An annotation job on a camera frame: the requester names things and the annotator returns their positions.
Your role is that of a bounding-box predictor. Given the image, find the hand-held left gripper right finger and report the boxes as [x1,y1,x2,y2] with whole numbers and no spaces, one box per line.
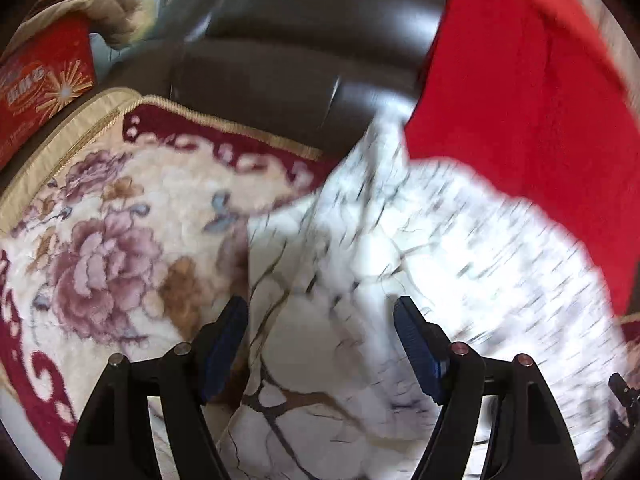
[393,296,583,480]

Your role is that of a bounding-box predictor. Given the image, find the red blanket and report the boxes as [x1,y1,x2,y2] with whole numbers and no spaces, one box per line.
[404,0,640,318]

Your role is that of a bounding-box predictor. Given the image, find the dark brown leather sofa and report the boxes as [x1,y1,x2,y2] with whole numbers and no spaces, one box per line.
[0,0,453,181]

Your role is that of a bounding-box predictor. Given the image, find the floral red-bordered sofa blanket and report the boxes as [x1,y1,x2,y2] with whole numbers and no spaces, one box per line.
[0,87,640,466]

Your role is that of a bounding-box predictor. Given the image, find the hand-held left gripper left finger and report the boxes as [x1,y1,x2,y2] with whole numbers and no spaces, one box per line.
[59,295,249,480]

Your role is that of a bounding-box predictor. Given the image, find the beige padded coat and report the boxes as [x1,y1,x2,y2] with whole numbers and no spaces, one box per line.
[10,0,151,51]

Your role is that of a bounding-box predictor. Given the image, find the white black crackle-print jacket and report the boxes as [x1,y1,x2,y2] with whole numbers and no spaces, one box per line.
[215,119,633,480]

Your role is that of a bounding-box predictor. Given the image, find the red gift box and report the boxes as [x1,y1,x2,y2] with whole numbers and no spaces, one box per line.
[0,16,96,171]

